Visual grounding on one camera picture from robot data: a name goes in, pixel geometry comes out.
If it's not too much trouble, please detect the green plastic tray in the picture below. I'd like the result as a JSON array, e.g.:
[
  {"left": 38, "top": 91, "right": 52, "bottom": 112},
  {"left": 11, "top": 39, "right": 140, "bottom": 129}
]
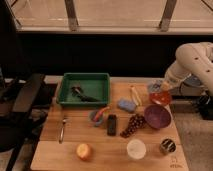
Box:
[{"left": 56, "top": 73, "right": 110, "bottom": 107}]

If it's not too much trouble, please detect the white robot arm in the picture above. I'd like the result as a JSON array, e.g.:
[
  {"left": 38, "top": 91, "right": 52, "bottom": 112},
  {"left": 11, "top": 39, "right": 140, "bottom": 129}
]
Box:
[{"left": 161, "top": 42, "right": 213, "bottom": 94}]

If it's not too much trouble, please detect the black chair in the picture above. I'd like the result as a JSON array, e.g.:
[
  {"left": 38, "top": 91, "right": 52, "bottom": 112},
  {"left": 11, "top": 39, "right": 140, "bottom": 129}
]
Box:
[{"left": 0, "top": 0, "right": 52, "bottom": 171}]

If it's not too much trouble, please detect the purple bowl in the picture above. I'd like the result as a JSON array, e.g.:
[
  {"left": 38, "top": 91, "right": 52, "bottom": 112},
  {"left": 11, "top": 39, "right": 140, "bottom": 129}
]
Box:
[{"left": 144, "top": 105, "right": 171, "bottom": 129}]

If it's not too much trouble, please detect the orange yellow apple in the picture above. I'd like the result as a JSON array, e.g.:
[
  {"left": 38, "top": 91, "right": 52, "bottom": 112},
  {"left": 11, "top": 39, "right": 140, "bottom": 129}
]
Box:
[{"left": 76, "top": 143, "right": 92, "bottom": 161}]

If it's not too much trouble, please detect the red bowl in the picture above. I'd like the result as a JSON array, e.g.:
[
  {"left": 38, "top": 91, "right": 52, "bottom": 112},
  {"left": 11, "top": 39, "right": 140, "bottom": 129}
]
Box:
[{"left": 149, "top": 91, "right": 172, "bottom": 106}]

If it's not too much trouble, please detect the bunch of dark grapes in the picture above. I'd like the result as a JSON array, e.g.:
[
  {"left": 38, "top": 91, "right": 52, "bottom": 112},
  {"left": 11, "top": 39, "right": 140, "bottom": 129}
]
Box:
[{"left": 120, "top": 114, "right": 145, "bottom": 138}]

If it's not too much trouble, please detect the dark utensil in tray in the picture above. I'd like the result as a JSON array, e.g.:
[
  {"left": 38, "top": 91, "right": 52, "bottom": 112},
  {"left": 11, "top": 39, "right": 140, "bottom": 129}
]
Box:
[{"left": 71, "top": 86, "right": 98, "bottom": 102}]

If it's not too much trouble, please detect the black rectangular block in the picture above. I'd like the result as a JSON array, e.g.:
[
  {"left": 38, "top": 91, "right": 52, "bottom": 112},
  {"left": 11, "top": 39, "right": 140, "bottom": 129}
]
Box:
[{"left": 107, "top": 115, "right": 117, "bottom": 136}]

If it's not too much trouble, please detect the blue sponge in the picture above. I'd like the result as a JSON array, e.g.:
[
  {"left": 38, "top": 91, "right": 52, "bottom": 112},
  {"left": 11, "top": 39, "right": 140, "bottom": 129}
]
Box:
[{"left": 117, "top": 99, "right": 136, "bottom": 113}]

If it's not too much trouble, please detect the small metal can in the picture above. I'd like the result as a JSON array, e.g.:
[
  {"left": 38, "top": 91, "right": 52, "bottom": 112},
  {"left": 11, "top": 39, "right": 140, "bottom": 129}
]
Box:
[{"left": 160, "top": 138, "right": 176, "bottom": 155}]

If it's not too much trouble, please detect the red orange carrot toy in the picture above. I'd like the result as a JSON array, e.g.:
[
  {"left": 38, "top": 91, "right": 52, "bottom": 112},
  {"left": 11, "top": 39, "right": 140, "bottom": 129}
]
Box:
[{"left": 93, "top": 106, "right": 110, "bottom": 122}]

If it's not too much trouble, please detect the light blue towel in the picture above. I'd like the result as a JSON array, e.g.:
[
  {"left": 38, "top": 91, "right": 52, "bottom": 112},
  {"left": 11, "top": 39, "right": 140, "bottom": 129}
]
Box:
[{"left": 147, "top": 80, "right": 163, "bottom": 93}]

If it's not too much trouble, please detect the grey bowl on side table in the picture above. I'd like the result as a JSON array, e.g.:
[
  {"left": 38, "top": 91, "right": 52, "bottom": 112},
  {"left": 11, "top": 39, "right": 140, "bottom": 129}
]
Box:
[{"left": 179, "top": 75, "right": 204, "bottom": 96}]

